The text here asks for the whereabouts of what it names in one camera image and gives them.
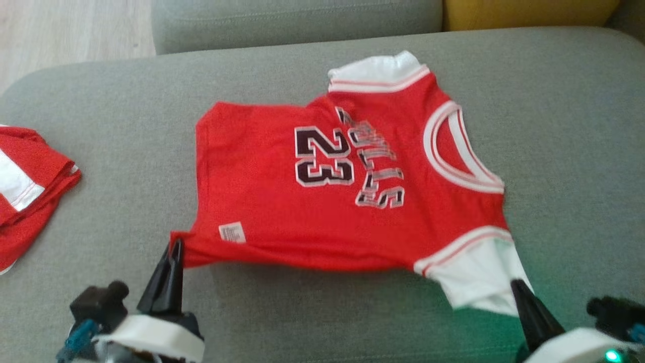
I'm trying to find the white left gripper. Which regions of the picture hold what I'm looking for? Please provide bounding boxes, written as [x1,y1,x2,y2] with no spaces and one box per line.
[95,238,206,363]

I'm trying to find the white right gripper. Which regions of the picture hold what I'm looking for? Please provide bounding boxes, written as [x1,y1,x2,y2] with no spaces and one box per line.
[510,280,641,363]

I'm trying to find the red basketball jersey number 23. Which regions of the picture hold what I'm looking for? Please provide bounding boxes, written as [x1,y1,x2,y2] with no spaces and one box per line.
[169,50,534,317]

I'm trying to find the red shorts white trim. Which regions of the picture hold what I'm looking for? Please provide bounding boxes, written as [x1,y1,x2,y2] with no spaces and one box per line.
[0,125,82,276]

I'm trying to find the large grey sofa seat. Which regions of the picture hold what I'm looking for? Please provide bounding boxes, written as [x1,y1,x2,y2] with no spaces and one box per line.
[0,26,645,363]

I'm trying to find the small grey sofa cushion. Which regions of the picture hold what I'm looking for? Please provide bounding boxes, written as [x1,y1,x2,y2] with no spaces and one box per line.
[151,0,444,55]

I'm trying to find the large yellow sofa cushion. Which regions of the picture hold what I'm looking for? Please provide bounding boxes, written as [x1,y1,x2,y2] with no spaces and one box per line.
[442,0,621,32]

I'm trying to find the blue-plug left camera cable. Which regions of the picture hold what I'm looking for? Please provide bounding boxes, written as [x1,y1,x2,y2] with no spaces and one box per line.
[55,319,99,363]

